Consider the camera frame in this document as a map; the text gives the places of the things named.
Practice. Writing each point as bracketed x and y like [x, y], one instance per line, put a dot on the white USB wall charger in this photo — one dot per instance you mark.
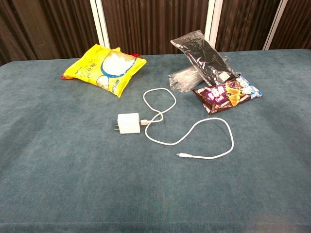
[128, 123]

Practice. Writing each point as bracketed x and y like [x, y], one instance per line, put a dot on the clear plastic packet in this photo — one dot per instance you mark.
[184, 81]

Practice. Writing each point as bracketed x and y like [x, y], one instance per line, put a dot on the brown chocolate snack bag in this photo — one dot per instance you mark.
[218, 100]

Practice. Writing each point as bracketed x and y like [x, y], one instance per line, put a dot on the yellow marshmallow snack bag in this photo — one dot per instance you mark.
[97, 70]

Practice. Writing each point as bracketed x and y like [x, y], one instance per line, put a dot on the black garment in clear bag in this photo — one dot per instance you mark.
[209, 55]

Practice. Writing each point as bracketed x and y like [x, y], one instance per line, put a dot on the dark slatted screen panel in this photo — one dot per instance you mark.
[298, 24]
[245, 21]
[155, 24]
[48, 26]

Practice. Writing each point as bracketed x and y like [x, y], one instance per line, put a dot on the teal table cloth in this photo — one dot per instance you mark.
[73, 170]

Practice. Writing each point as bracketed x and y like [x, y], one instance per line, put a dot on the white partition frame post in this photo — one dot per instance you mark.
[102, 21]
[212, 21]
[274, 24]

